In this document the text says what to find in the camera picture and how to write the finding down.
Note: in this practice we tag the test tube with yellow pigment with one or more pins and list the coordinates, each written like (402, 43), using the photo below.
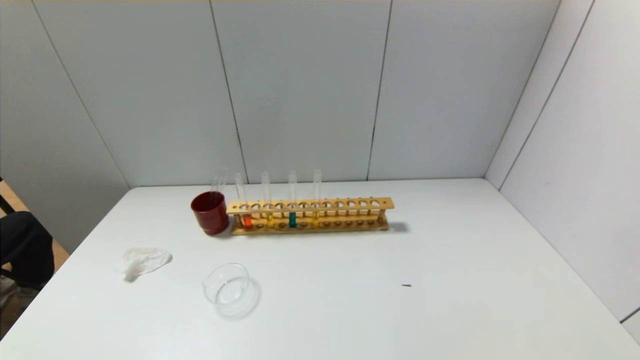
(269, 220)
(316, 218)

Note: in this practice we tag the test tube with red pigment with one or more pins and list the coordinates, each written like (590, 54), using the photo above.
(247, 221)

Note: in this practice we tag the wooden test tube rack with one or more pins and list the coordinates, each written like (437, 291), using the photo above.
(310, 205)

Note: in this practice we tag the test tube with green pigment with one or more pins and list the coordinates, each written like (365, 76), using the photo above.
(292, 219)

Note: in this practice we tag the empty glass test tube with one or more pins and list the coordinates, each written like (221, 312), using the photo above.
(223, 182)
(215, 182)

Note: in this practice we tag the red cup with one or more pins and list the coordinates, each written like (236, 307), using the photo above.
(210, 217)

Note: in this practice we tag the clear glass dish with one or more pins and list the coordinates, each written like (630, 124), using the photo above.
(230, 292)

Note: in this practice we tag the crumpled white tissue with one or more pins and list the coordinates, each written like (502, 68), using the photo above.
(145, 261)

